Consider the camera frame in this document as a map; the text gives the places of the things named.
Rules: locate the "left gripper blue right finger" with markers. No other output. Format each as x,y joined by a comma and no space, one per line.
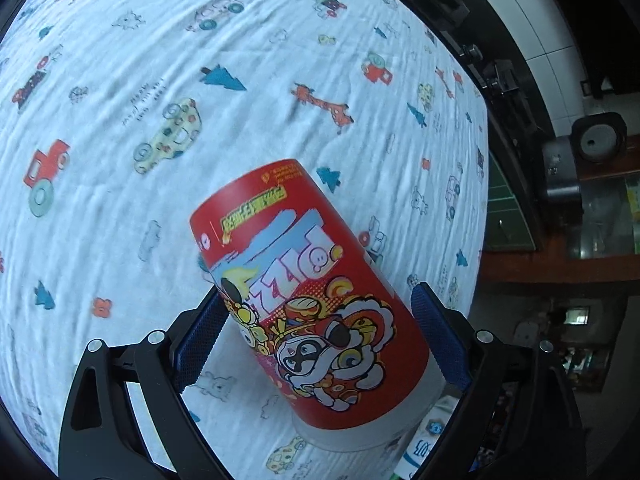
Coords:
517,417

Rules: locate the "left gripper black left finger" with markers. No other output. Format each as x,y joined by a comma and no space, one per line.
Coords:
100,435

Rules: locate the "white green milk carton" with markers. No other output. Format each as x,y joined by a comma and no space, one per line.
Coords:
425,438

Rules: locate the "red cartoon plastic cup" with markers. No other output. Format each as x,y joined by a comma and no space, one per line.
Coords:
323,323

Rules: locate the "green kitchen cabinet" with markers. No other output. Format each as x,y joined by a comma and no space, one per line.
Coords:
506,227

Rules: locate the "black rice cooker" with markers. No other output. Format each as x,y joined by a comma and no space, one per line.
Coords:
594,140

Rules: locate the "black gas stove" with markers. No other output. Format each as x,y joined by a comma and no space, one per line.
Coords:
489,53

